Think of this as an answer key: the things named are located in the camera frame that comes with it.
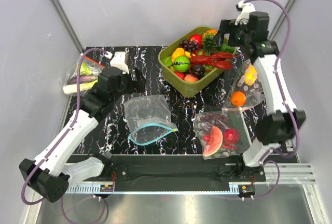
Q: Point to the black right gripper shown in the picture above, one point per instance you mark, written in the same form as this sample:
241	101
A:
226	26

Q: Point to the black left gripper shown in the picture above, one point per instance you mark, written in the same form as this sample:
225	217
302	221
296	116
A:
138	86

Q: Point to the orange netted fake fruit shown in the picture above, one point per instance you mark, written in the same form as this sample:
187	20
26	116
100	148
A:
208	42

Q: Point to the dark brown fake fruit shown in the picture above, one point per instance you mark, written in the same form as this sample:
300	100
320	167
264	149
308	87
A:
198	71

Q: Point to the blue zip top bag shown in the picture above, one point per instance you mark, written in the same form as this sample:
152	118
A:
148	119

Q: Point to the yellow-orange fake fruit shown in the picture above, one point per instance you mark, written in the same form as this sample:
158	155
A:
177	53

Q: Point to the green fake melon ball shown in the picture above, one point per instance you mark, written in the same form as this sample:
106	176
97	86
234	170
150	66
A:
181	64

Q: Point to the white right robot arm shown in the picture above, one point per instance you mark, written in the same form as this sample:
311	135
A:
283	119

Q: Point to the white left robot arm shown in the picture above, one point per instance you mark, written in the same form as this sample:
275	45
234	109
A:
47	174

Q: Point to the green fake bell pepper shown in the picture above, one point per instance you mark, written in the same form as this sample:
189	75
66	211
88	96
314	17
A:
226	48

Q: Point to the red fake apple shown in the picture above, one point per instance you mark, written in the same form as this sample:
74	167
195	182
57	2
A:
198	39

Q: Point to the red fake lobster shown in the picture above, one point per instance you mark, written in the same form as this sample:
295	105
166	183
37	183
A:
221	60

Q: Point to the dark purple fake grapes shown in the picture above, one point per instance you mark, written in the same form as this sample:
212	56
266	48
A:
189	45

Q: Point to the fake peach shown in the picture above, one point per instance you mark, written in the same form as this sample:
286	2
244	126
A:
190	78

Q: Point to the bag with corn and orange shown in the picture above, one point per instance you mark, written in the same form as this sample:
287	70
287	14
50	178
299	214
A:
248	82

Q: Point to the fake orange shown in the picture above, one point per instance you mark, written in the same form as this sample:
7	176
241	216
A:
238	98

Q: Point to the bag with watermelon slice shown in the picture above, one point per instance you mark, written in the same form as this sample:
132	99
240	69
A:
223	119

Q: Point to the fake watermelon slice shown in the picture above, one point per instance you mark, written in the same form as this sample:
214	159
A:
213	141

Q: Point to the red fake pomegranate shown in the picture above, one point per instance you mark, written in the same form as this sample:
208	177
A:
231	136

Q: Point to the olive green plastic bin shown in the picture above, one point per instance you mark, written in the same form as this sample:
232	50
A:
176	79

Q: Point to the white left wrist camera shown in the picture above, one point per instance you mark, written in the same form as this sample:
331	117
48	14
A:
119	60

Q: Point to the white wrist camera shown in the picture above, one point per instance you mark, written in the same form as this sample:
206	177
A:
119	60
244	9

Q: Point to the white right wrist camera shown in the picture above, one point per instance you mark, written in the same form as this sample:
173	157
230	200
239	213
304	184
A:
244	9

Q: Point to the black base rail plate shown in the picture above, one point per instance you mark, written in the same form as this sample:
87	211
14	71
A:
188	170

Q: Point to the white slotted cable duct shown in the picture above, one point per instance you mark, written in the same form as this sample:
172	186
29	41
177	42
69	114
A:
121	188

